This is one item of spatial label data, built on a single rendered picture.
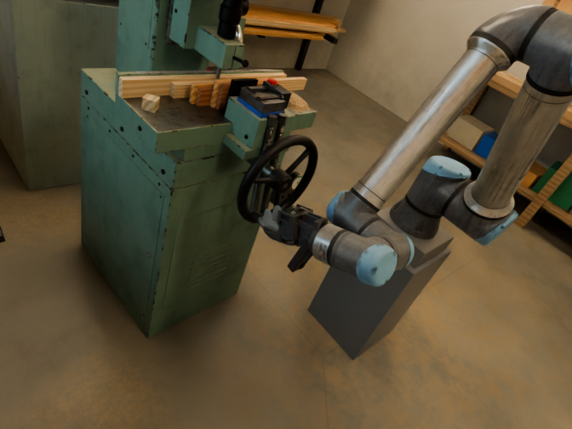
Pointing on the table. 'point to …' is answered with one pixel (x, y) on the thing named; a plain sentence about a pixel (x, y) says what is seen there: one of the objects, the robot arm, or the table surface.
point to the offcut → (150, 103)
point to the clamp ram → (240, 86)
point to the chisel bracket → (218, 48)
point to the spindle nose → (229, 18)
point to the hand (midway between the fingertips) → (262, 222)
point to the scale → (201, 71)
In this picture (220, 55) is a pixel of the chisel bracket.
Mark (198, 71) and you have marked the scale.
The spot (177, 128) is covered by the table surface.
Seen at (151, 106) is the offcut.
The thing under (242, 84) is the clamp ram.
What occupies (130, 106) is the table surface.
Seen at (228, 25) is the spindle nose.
